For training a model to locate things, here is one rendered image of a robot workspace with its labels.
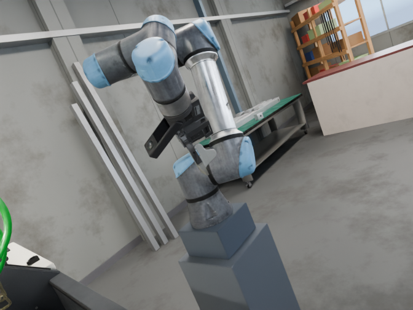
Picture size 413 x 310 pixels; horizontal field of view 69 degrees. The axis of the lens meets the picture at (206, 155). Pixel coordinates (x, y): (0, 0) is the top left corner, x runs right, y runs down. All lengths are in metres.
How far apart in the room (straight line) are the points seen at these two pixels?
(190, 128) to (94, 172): 2.80
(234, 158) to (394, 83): 3.96
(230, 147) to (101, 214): 2.70
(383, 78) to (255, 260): 3.95
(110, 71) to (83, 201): 2.75
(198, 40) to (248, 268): 0.73
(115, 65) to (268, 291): 0.83
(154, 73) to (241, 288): 0.67
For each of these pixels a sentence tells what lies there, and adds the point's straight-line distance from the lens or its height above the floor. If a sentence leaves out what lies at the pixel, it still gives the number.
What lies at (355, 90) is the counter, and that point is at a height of 0.56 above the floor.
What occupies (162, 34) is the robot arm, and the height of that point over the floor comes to 1.43.
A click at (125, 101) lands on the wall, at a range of 3.86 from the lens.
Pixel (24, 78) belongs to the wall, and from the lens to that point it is 3.45.
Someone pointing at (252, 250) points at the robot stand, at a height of 0.78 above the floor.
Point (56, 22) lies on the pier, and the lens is 3.68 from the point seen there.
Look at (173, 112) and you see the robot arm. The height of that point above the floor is 1.28.
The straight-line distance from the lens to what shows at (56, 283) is 1.03.
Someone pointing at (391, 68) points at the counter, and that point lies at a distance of 4.69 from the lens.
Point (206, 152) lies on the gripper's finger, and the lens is 0.75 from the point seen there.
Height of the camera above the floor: 1.29
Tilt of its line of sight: 11 degrees down
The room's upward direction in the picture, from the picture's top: 22 degrees counter-clockwise
